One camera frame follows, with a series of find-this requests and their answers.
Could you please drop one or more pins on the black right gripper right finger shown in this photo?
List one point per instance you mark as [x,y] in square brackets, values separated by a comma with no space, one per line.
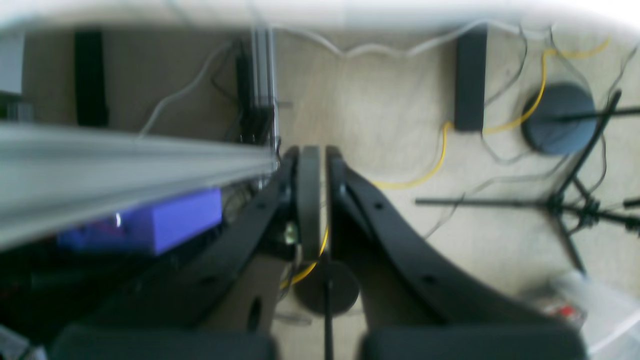
[418,304]

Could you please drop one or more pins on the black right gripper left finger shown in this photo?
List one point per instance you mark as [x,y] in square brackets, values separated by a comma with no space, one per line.
[220,305]

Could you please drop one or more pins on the round black stand base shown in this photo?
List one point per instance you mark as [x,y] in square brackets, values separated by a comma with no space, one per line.
[329,289]

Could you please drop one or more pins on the purple box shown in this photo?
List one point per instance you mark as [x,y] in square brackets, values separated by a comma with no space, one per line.
[150,230]

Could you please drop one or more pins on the black tripod stand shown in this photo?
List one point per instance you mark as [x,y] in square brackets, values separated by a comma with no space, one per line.
[563,122]

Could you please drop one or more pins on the black power strip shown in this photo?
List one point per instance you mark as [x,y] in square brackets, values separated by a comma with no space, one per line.
[247,124]

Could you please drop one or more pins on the clear plastic storage box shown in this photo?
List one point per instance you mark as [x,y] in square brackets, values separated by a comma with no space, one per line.
[608,320]

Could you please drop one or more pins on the aluminium table leg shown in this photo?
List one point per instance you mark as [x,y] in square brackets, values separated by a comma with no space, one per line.
[265,90]

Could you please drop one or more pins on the black rectangular floor box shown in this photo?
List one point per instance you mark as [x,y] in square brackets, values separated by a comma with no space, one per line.
[470,80]

